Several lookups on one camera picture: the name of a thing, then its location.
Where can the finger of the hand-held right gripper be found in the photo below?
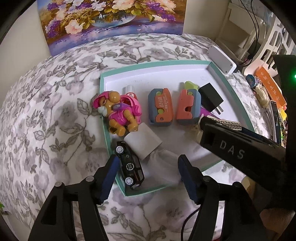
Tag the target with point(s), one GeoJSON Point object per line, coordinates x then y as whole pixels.
{"type": "Point", "coordinates": [231, 148]}
{"type": "Point", "coordinates": [259, 136]}

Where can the black charger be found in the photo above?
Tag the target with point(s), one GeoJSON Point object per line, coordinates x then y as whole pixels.
{"type": "Point", "coordinates": [210, 97]}

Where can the floral painting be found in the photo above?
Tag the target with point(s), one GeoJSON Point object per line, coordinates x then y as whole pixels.
{"type": "Point", "coordinates": [111, 20]}

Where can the white lattice rack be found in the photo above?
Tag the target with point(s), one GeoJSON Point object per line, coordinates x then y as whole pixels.
{"type": "Point", "coordinates": [270, 39]}

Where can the black toy car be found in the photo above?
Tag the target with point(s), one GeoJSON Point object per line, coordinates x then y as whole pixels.
{"type": "Point", "coordinates": [129, 165]}

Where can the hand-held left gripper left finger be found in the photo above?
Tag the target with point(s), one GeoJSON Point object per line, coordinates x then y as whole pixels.
{"type": "Point", "coordinates": [108, 178]}

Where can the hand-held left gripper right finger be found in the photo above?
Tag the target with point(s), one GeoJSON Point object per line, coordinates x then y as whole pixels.
{"type": "Point", "coordinates": [188, 178]}

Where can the glue bottle with orange label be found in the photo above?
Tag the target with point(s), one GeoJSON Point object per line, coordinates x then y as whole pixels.
{"type": "Point", "coordinates": [130, 90]}

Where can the pink toy dog figure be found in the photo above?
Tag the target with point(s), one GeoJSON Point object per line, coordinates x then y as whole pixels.
{"type": "Point", "coordinates": [118, 113]}

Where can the beige cloth bundle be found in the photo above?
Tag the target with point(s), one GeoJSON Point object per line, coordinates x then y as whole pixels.
{"type": "Point", "coordinates": [262, 96]}

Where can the person's right hand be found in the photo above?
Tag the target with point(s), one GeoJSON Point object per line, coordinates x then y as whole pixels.
{"type": "Point", "coordinates": [277, 224]}

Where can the blue and orange toy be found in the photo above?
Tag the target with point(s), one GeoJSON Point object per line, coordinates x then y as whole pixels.
{"type": "Point", "coordinates": [160, 107]}

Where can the black phone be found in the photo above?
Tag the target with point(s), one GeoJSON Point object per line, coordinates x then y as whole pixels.
{"type": "Point", "coordinates": [275, 120]}

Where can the white charger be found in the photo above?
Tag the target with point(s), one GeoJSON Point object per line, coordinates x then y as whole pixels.
{"type": "Point", "coordinates": [143, 141]}

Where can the yellow green packet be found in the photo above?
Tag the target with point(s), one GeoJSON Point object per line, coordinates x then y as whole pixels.
{"type": "Point", "coordinates": [283, 125]}

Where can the brown patterned bar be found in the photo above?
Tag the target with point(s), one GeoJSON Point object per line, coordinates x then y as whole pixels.
{"type": "Point", "coordinates": [227, 124]}

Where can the teal cardboard tray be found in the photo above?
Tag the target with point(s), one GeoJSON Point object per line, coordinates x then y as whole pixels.
{"type": "Point", "coordinates": [161, 74]}

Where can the white rectangular device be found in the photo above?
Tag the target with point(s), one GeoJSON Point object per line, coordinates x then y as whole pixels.
{"type": "Point", "coordinates": [222, 59]}

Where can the green plastic item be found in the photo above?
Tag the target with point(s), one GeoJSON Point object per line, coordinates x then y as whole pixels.
{"type": "Point", "coordinates": [1, 207]}

